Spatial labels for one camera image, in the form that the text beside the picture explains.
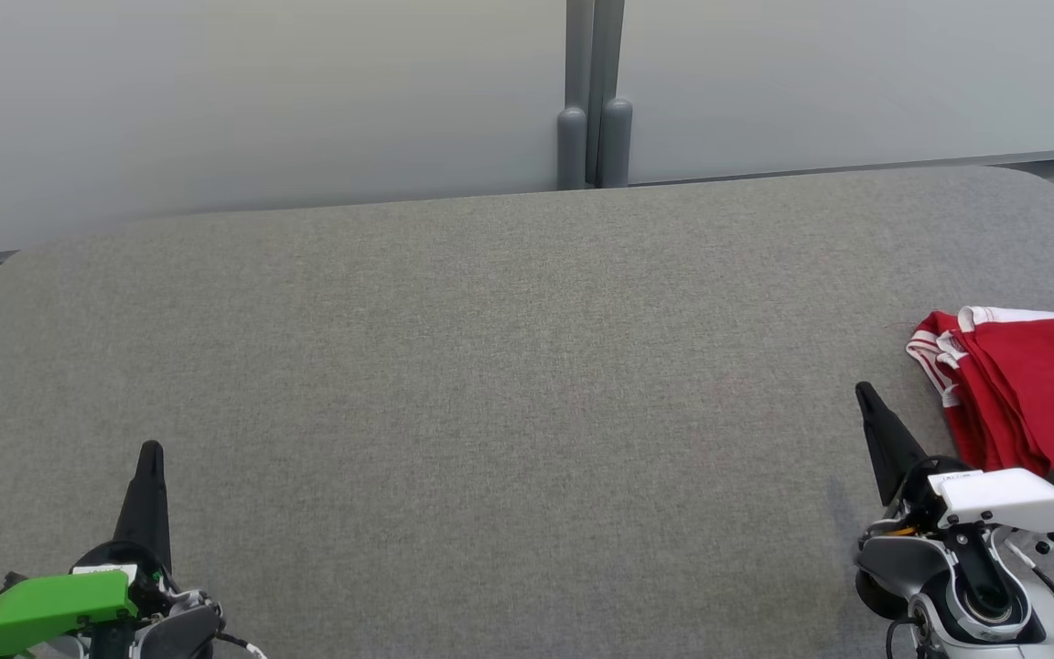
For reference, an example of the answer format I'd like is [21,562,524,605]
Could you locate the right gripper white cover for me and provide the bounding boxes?
[855,381,1054,536]

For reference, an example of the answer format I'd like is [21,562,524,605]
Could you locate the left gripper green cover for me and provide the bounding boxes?
[0,440,176,659]

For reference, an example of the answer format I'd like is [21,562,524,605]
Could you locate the red basketball shorts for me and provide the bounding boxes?
[955,307,1054,516]

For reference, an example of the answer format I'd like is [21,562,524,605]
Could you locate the black cable with white bands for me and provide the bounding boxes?
[214,630,269,659]

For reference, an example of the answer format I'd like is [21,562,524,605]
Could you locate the grey double partition post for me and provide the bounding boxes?
[556,0,633,190]

